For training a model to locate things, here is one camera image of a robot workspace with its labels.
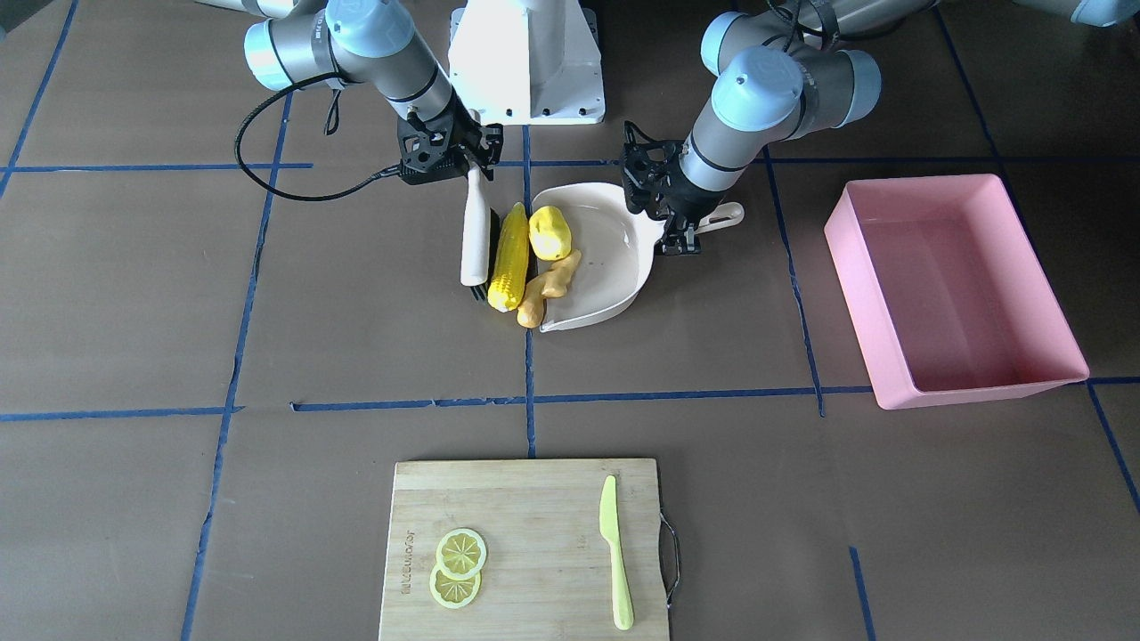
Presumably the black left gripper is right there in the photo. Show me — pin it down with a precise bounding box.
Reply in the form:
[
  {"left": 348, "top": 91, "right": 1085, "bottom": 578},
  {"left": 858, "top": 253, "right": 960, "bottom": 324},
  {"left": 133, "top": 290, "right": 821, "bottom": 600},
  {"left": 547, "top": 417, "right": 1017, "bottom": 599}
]
[{"left": 622, "top": 120, "right": 705, "bottom": 255}]

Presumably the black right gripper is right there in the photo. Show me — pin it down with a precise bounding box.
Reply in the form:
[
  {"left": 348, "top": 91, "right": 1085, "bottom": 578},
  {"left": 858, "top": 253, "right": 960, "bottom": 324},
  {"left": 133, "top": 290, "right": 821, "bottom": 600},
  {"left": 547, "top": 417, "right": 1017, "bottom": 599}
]
[{"left": 396, "top": 107, "right": 504, "bottom": 185}]

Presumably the beige plastic dustpan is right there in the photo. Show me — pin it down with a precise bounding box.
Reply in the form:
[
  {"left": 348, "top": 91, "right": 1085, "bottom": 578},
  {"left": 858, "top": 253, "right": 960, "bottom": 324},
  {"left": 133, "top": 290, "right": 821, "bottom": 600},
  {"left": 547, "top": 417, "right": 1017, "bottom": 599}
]
[{"left": 530, "top": 182, "right": 746, "bottom": 334}]

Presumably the white hand brush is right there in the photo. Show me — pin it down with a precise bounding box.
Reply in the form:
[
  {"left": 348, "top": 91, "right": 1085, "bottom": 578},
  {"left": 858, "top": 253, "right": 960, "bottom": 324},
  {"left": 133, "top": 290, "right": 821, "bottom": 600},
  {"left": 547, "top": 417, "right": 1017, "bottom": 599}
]
[{"left": 461, "top": 164, "right": 492, "bottom": 303}]

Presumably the yellow toy potato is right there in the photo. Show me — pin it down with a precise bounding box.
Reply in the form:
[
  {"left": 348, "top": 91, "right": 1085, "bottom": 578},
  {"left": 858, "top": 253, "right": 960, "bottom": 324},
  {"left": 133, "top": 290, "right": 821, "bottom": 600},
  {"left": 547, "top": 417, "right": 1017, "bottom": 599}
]
[{"left": 528, "top": 206, "right": 573, "bottom": 261}]

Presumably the tan toy ginger root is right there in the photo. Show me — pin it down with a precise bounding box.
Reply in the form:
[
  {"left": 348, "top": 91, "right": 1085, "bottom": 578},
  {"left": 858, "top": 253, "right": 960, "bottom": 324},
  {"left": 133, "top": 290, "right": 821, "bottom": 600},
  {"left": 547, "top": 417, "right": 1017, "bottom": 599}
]
[{"left": 518, "top": 250, "right": 583, "bottom": 328}]

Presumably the yellow toy corn cob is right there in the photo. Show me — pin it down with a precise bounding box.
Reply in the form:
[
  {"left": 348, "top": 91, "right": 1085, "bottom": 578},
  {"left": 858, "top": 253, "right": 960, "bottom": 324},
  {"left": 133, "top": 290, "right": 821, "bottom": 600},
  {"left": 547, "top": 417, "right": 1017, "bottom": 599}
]
[{"left": 487, "top": 202, "right": 530, "bottom": 313}]

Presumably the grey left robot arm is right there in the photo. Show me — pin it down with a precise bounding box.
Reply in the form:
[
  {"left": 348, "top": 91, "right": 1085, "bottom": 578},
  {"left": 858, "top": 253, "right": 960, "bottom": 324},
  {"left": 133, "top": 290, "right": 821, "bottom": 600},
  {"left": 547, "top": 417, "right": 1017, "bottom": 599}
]
[{"left": 622, "top": 1, "right": 1137, "bottom": 258}]

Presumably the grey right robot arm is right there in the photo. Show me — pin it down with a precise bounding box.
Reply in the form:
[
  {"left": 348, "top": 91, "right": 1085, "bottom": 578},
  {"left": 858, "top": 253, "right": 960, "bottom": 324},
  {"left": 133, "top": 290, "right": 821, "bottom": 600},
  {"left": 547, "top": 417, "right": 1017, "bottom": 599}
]
[{"left": 223, "top": 1, "right": 502, "bottom": 190}]

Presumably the pink plastic bin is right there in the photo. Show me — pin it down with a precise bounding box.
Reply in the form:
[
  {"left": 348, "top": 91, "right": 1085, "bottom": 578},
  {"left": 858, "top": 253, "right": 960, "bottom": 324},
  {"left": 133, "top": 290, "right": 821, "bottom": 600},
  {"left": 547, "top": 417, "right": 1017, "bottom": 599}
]
[{"left": 824, "top": 175, "right": 1090, "bottom": 409}]

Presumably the bamboo cutting board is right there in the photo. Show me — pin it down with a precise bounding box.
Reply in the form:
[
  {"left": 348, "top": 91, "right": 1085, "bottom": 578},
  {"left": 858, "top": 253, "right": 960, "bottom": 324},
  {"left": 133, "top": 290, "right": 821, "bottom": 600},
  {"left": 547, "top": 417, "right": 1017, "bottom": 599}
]
[{"left": 378, "top": 459, "right": 671, "bottom": 640}]

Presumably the yellow-green plastic knife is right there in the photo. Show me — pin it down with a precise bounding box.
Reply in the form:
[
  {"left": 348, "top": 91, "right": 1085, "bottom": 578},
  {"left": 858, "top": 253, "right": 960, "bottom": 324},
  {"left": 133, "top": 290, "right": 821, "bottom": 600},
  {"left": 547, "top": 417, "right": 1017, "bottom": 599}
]
[{"left": 599, "top": 474, "right": 635, "bottom": 630}]

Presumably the upper lemon slice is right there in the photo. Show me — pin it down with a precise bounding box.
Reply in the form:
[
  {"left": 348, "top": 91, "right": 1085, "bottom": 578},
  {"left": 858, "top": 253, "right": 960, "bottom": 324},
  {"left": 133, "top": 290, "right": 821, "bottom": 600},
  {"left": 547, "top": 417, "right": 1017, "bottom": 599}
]
[{"left": 435, "top": 528, "right": 487, "bottom": 581}]

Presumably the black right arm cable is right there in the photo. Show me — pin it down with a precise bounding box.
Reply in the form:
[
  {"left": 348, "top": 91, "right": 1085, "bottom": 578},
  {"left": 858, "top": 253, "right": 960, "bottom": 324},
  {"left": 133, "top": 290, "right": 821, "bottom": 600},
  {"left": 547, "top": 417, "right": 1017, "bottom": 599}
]
[{"left": 234, "top": 71, "right": 402, "bottom": 202}]

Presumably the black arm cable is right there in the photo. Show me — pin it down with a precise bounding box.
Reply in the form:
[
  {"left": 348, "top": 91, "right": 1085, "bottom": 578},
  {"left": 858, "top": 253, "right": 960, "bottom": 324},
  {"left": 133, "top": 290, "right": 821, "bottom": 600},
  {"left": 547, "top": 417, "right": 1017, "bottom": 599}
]
[
  {"left": 234, "top": 71, "right": 402, "bottom": 202},
  {"left": 766, "top": 0, "right": 842, "bottom": 50}
]

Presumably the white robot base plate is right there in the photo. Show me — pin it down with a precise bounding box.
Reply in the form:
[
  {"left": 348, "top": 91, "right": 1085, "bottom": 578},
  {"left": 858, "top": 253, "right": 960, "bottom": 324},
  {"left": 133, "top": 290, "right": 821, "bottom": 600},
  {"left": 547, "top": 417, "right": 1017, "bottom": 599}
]
[{"left": 448, "top": 1, "right": 606, "bottom": 125}]

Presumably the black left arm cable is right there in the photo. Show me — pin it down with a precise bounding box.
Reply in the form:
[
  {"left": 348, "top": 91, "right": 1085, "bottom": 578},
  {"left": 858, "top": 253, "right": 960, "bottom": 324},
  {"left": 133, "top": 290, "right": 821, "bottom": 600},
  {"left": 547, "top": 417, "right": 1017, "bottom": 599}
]
[{"left": 766, "top": 0, "right": 842, "bottom": 50}]

